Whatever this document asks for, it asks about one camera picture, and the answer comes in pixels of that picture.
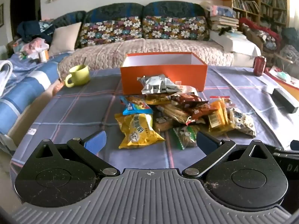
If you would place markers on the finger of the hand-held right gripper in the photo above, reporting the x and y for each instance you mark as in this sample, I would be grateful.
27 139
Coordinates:
295 145

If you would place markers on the blue patterned pack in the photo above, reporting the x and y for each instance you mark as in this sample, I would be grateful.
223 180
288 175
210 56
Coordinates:
222 10

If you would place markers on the red soda can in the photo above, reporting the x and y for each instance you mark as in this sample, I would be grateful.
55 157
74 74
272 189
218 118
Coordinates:
259 66

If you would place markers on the metal spoon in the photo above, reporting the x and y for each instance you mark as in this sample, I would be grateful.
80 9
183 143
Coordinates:
83 61

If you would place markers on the white folded cloth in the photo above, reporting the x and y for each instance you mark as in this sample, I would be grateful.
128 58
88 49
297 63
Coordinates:
4 74

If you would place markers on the blue striped blanket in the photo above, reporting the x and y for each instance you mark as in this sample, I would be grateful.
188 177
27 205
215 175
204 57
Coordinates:
21 91

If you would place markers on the pink plastic bag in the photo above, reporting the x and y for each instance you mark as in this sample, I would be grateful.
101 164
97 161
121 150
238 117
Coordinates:
35 45

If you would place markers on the dark blue sofa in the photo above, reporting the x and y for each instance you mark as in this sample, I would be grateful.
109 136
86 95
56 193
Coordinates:
112 10

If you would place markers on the clear breadstick packet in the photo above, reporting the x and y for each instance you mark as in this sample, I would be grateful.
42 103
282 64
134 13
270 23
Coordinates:
172 113

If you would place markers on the orange cookie packet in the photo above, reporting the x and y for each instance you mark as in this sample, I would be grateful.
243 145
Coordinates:
156 99

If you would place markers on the red cloth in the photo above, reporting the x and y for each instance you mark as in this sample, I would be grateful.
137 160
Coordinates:
257 26

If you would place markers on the green snack packet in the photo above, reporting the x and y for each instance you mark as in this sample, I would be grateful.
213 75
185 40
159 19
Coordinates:
184 136

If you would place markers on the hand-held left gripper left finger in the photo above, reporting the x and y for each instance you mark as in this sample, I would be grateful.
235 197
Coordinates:
95 141

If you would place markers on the quilted sofa cover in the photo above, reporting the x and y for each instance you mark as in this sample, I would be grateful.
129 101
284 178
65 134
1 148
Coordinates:
105 56

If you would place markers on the silver snack packet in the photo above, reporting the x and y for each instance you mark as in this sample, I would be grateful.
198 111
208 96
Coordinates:
158 84

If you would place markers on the stack of books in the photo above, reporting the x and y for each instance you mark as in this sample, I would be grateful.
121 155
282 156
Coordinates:
223 23

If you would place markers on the pile of dark clothes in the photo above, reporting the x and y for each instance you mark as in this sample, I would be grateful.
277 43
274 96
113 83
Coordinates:
32 30

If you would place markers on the beige pillow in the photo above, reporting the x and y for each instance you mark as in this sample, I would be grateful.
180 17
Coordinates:
63 38

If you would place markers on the white box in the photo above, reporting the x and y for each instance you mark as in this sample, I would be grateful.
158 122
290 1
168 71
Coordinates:
236 44

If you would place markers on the large yellow snack packet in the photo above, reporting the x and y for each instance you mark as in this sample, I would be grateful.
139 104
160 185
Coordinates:
137 130

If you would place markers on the dark patterned cloth pile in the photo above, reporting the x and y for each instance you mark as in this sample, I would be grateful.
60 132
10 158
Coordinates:
290 44

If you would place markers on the wooden bookshelf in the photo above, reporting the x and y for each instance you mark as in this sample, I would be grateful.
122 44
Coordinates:
264 0

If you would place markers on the brown snack packet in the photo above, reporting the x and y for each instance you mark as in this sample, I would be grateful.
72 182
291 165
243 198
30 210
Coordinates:
186 98
201 112

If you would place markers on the clear bag of yellow packets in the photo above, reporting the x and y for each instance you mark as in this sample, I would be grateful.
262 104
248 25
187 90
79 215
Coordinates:
218 116

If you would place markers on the black rectangular box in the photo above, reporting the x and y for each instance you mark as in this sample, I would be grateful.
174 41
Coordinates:
285 99

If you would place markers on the orange cardboard box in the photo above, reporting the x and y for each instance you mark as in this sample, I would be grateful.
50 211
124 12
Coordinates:
130 79

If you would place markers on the teal object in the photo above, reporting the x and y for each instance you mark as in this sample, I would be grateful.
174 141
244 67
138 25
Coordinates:
283 76

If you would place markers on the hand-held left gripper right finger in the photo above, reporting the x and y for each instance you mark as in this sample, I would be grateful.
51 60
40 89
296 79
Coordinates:
206 142

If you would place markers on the blue snack packet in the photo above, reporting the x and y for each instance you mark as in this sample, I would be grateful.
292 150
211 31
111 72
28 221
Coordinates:
135 107

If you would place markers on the green mug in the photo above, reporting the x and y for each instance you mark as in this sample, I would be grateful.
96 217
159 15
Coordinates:
81 77

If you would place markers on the small framed picture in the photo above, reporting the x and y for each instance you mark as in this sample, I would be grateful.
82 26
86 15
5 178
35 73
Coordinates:
1 15

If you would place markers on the red-edged tray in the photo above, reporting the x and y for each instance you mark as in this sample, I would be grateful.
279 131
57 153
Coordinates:
275 77

